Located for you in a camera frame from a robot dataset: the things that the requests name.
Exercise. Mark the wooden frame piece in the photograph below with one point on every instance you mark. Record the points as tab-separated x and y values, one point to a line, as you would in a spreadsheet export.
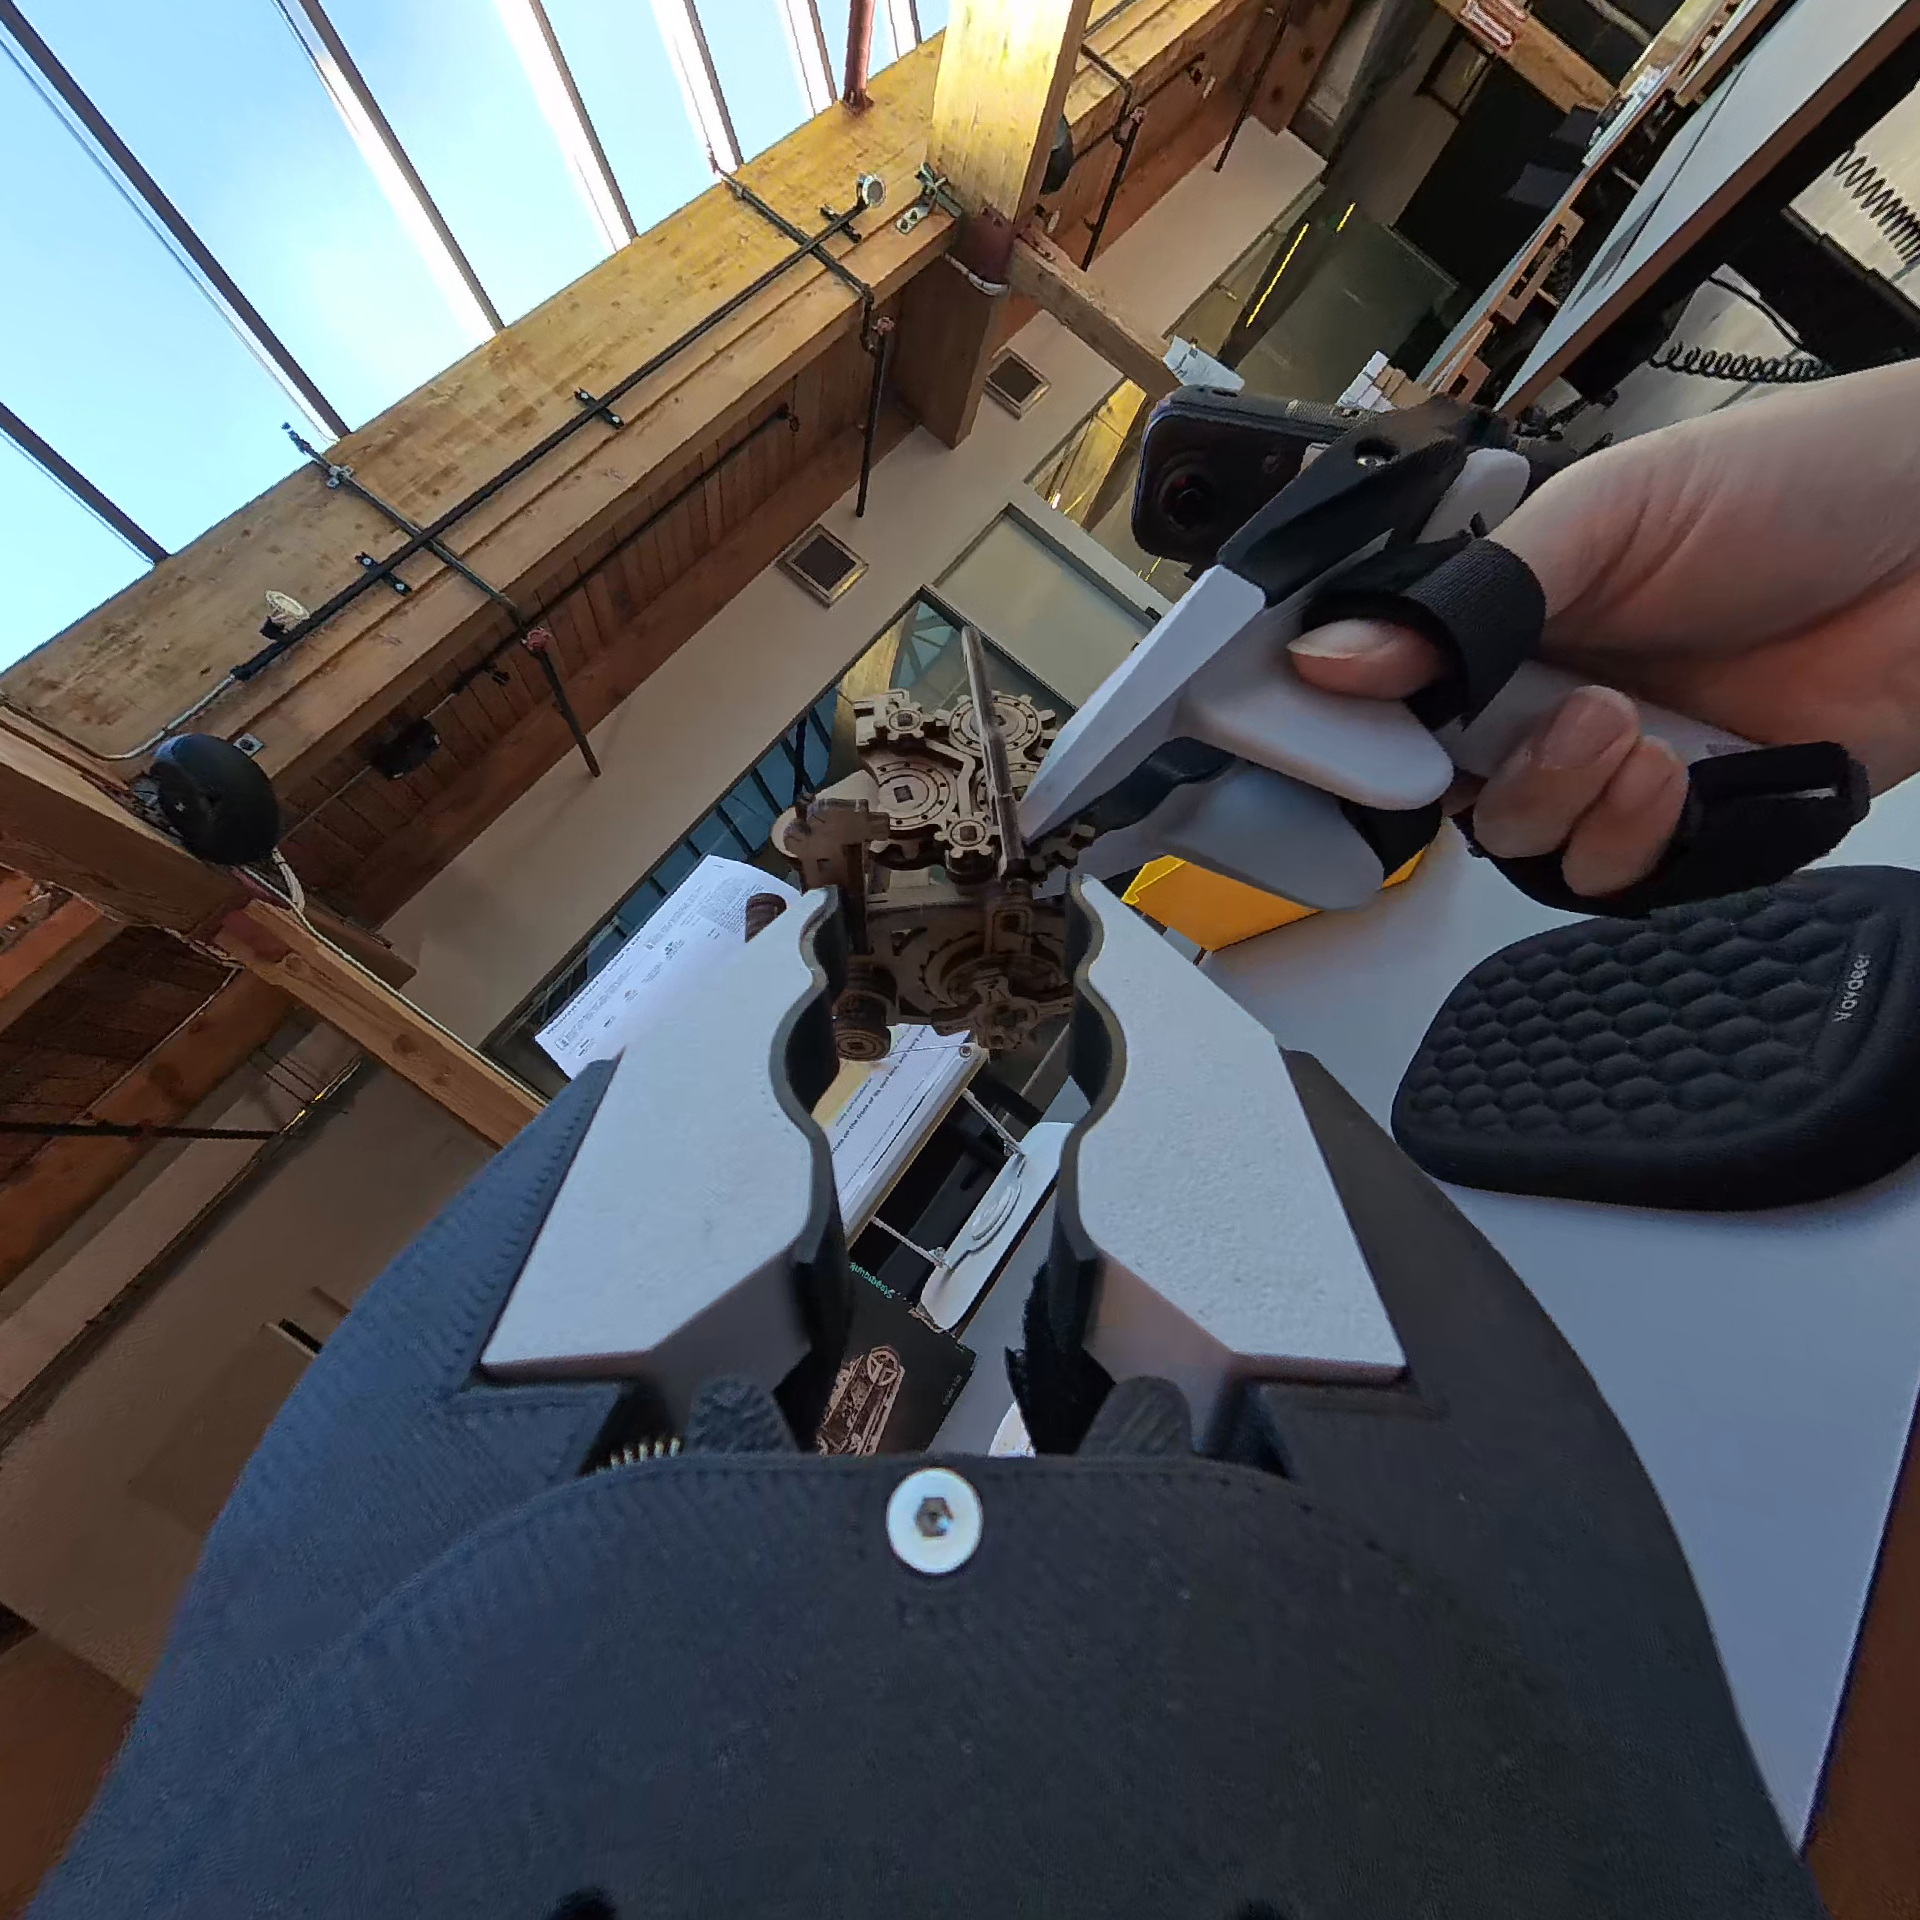
993	750

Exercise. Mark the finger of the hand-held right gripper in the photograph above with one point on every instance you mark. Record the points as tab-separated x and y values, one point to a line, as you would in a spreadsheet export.
1275	851
1148	693

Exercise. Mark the yellow plastic bin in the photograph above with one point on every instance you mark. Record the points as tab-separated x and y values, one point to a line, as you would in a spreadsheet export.
1247	902

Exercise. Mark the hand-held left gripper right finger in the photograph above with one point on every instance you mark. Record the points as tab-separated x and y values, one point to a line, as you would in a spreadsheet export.
1247	1187

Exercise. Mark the wall vent grille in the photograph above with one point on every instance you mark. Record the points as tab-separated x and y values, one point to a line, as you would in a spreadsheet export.
1018	382
822	565

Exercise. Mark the wooden gear model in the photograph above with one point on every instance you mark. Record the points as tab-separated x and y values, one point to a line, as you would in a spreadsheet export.
962	964

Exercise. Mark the black round speaker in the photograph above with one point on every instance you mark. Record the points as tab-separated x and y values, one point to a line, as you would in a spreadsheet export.
214	797

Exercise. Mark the black model kit box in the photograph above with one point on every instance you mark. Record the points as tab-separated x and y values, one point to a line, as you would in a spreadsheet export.
891	1386

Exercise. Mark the person's right hand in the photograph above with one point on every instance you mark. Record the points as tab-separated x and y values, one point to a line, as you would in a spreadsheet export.
1726	569

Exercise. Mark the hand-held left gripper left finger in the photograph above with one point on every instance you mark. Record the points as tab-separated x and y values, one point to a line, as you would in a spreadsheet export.
657	1187

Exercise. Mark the printed instruction sheet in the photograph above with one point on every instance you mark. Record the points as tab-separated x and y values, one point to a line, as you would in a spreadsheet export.
657	976

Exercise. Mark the black wrist rest pad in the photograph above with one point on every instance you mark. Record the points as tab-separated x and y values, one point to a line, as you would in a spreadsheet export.
1649	1037

